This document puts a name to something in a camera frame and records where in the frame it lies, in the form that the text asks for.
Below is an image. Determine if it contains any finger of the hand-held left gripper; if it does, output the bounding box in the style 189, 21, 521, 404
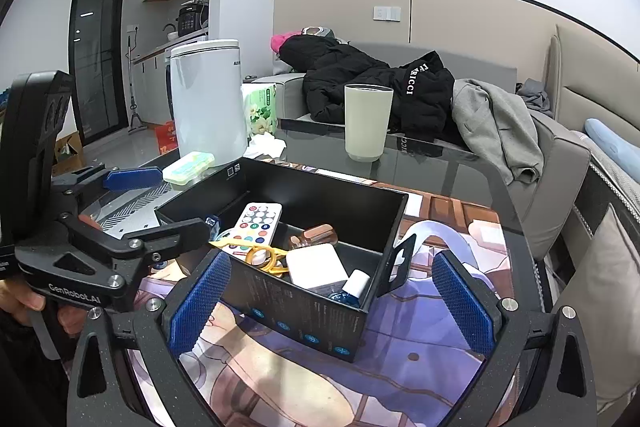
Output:
65, 214, 222, 265
50, 164, 165, 204

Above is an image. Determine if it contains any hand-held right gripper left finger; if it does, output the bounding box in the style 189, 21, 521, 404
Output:
65, 251, 233, 427

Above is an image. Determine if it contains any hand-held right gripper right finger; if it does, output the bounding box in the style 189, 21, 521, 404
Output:
431, 251, 598, 427

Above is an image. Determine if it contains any yellow plastic ring tool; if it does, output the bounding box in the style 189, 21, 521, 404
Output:
209, 237, 291, 278

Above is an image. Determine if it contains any white remote control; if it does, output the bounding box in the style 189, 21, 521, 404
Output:
227, 202, 284, 253

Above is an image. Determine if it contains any black cardboard box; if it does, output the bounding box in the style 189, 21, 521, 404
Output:
154, 157, 421, 364

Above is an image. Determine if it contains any blue eye drop bottle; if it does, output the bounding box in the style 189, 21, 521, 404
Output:
327, 269, 372, 308

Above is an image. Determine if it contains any person's left hand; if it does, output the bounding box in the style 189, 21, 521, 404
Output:
0, 278, 90, 334

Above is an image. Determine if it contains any brown cardboard box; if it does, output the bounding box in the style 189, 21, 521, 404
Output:
52, 130, 85, 178

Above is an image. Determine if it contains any red box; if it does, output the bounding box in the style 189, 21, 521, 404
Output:
155, 119, 177, 152

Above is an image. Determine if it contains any pale green pill organizer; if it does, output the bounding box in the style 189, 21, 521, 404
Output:
162, 151, 217, 185

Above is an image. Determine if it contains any floor mop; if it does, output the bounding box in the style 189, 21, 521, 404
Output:
125, 34, 148, 135

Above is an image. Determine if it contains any white cylindrical bin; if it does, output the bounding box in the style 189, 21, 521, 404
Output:
169, 39, 249, 168

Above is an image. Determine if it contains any black framed glass door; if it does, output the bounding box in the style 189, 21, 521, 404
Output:
67, 0, 128, 148

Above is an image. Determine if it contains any white square box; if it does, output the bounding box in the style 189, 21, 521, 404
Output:
286, 243, 350, 293

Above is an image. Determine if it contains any crumpled white tissue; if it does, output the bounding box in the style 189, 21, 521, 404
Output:
243, 133, 288, 160

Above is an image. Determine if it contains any beige cushion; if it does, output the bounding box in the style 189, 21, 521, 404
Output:
550, 202, 640, 413

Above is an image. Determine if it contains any green tissue pack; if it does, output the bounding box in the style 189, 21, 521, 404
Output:
241, 83, 278, 135

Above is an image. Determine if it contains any black rice cooker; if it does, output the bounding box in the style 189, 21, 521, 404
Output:
178, 3, 210, 32

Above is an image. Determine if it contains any grey hoodie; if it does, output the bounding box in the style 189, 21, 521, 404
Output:
452, 78, 545, 185

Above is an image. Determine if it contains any dark throw blanket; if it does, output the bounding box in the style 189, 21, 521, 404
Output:
570, 147, 640, 258

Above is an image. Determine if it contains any cream cup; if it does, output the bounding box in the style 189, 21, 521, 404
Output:
344, 83, 394, 162

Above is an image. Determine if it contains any light blue pillow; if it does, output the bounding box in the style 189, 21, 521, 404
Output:
584, 118, 640, 185

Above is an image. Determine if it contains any dark grey cloth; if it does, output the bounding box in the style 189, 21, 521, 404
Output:
516, 78, 553, 112

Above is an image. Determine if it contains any black puffer jacket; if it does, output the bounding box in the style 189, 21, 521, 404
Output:
279, 34, 456, 142

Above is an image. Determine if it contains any beige upholstered headboard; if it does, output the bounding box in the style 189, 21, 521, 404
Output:
547, 23, 640, 142

